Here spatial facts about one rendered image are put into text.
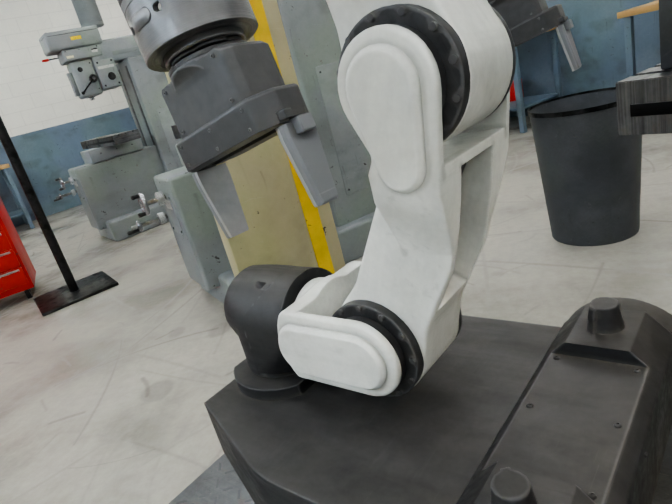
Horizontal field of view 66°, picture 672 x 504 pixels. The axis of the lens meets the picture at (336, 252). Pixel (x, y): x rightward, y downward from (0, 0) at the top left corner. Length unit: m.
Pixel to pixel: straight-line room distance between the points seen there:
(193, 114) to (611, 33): 5.45
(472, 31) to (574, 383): 0.46
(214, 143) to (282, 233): 1.45
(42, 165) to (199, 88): 8.52
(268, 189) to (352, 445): 1.19
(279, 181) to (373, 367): 1.22
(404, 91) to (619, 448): 0.44
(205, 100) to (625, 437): 0.55
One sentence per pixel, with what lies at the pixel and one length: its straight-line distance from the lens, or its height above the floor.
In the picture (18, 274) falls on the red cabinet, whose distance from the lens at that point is 4.39.
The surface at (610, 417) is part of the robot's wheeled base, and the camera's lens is 0.71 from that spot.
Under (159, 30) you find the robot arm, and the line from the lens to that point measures 0.40.
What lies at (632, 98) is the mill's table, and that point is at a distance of 0.91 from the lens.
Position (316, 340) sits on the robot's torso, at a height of 0.71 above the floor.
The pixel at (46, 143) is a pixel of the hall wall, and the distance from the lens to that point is 8.92.
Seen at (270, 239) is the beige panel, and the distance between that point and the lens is 1.81.
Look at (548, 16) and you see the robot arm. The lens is 0.77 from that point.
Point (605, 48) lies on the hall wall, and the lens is 5.79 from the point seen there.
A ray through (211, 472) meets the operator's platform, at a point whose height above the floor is 0.40.
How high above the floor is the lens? 1.04
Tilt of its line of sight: 19 degrees down
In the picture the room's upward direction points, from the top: 15 degrees counter-clockwise
